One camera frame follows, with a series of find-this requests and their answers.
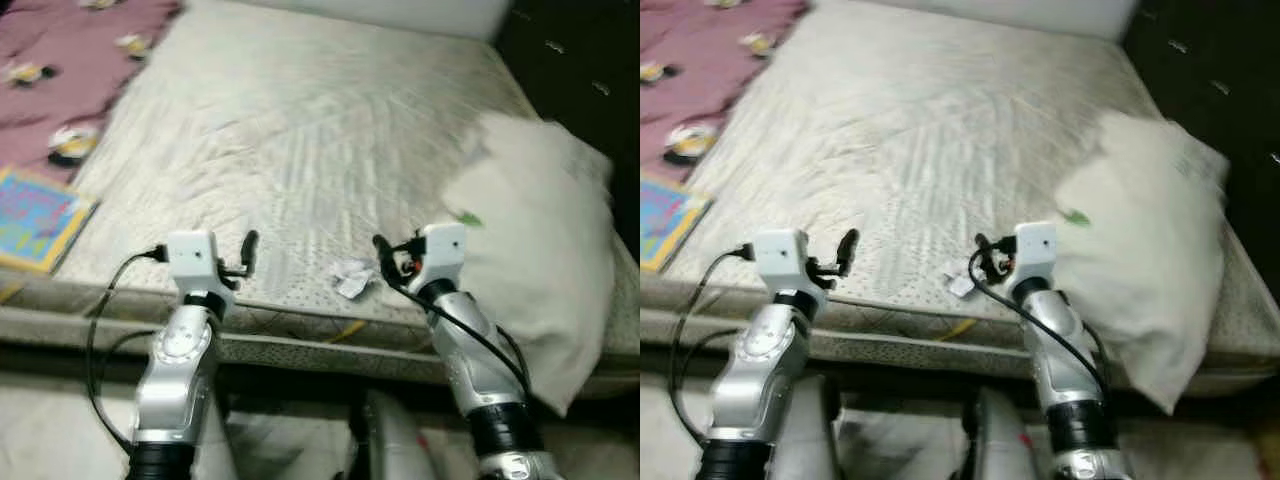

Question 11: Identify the white pillow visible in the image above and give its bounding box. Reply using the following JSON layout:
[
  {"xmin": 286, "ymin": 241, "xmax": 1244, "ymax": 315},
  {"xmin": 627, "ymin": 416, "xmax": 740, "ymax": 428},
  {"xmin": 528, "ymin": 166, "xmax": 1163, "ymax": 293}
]
[
  {"xmin": 438, "ymin": 110, "xmax": 618, "ymax": 418},
  {"xmin": 1053, "ymin": 108, "xmax": 1233, "ymax": 416}
]

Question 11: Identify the colourful children's book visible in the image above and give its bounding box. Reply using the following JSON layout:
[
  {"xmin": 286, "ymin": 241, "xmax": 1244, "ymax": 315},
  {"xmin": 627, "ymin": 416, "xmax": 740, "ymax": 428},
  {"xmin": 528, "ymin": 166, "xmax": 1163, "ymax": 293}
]
[
  {"xmin": 0, "ymin": 165, "xmax": 98, "ymax": 276},
  {"xmin": 640, "ymin": 175, "xmax": 713, "ymax": 274}
]

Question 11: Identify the crumpled white paper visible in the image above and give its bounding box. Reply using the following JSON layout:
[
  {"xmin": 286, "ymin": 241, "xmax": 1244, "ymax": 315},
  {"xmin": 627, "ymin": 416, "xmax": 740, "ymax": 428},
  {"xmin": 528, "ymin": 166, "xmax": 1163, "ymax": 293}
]
[
  {"xmin": 943, "ymin": 262, "xmax": 986, "ymax": 299},
  {"xmin": 328, "ymin": 257, "xmax": 378, "ymax": 299}
]

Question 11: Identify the patterned bed base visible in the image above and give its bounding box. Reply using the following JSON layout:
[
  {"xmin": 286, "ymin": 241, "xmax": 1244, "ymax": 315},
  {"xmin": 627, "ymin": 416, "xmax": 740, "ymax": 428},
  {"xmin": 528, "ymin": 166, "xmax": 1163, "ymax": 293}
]
[
  {"xmin": 640, "ymin": 300, "xmax": 1280, "ymax": 386},
  {"xmin": 0, "ymin": 300, "xmax": 641, "ymax": 386}
]

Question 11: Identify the white quilted mattress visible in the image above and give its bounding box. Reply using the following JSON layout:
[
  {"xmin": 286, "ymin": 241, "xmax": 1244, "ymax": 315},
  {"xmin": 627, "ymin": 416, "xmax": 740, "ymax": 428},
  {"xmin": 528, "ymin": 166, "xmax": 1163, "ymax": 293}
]
[
  {"xmin": 655, "ymin": 0, "xmax": 1280, "ymax": 341},
  {"xmin": 0, "ymin": 0, "xmax": 636, "ymax": 336}
]

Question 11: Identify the left robot leg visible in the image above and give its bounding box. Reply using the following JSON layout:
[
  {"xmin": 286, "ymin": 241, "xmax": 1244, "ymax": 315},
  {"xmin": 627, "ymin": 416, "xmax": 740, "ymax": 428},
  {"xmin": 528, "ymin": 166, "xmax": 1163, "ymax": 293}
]
[
  {"xmin": 195, "ymin": 395, "xmax": 241, "ymax": 480},
  {"xmin": 770, "ymin": 375, "xmax": 843, "ymax": 480}
]

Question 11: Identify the robot leg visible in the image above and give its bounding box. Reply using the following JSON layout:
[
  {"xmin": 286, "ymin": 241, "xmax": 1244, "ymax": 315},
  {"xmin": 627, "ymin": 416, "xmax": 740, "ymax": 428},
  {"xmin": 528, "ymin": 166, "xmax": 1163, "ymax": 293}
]
[
  {"xmin": 960, "ymin": 385, "xmax": 1041, "ymax": 480},
  {"xmin": 195, "ymin": 395, "xmax": 241, "ymax": 480},
  {"xmin": 345, "ymin": 388, "xmax": 436, "ymax": 480},
  {"xmin": 770, "ymin": 375, "xmax": 843, "ymax": 480}
]

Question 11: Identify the right robot leg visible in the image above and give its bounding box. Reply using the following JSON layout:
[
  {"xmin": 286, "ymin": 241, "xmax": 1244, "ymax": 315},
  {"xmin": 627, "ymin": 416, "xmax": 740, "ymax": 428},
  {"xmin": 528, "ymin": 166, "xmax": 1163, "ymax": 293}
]
[
  {"xmin": 960, "ymin": 385, "xmax": 1041, "ymax": 480},
  {"xmin": 345, "ymin": 388, "xmax": 436, "ymax": 480}
]

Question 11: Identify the pink cartoon print blanket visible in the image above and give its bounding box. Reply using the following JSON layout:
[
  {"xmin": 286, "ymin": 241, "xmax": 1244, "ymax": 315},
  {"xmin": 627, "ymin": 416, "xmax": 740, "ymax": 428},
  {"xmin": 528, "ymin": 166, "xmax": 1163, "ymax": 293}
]
[
  {"xmin": 640, "ymin": 0, "xmax": 813, "ymax": 186},
  {"xmin": 0, "ymin": 0, "xmax": 183, "ymax": 186}
]

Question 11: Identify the dark tufted headboard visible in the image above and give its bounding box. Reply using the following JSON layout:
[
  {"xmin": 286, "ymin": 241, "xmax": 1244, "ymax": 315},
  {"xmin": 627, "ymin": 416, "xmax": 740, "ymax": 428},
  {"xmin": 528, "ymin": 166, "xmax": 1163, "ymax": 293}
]
[
  {"xmin": 495, "ymin": 0, "xmax": 641, "ymax": 266},
  {"xmin": 1120, "ymin": 0, "xmax": 1280, "ymax": 331}
]

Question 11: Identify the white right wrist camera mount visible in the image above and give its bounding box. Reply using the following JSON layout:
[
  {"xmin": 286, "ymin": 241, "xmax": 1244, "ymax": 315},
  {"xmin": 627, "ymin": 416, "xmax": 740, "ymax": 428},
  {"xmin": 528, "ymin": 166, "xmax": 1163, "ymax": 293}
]
[
  {"xmin": 1012, "ymin": 222, "xmax": 1061, "ymax": 286},
  {"xmin": 415, "ymin": 222, "xmax": 469, "ymax": 291}
]

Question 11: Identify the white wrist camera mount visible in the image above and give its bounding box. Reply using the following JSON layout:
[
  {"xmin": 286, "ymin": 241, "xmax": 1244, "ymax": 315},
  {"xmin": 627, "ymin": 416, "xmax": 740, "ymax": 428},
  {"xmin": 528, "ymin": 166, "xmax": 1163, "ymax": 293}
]
[
  {"xmin": 1012, "ymin": 222, "xmax": 1061, "ymax": 286},
  {"xmin": 415, "ymin": 222, "xmax": 469, "ymax": 291},
  {"xmin": 752, "ymin": 228, "xmax": 813, "ymax": 296},
  {"xmin": 165, "ymin": 230, "xmax": 223, "ymax": 296}
]

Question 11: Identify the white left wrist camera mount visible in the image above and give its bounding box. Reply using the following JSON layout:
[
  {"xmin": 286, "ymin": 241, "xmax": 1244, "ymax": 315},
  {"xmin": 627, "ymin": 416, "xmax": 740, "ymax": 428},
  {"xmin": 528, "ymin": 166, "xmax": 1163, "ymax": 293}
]
[
  {"xmin": 752, "ymin": 228, "xmax": 813, "ymax": 296},
  {"xmin": 165, "ymin": 230, "xmax": 223, "ymax": 296}
]

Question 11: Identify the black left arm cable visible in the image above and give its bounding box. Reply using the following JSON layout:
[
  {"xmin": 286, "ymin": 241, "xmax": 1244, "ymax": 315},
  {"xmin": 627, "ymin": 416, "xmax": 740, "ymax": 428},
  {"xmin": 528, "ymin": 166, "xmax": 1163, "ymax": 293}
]
[
  {"xmin": 85, "ymin": 243, "xmax": 171, "ymax": 456},
  {"xmin": 668, "ymin": 243, "xmax": 756, "ymax": 446}
]

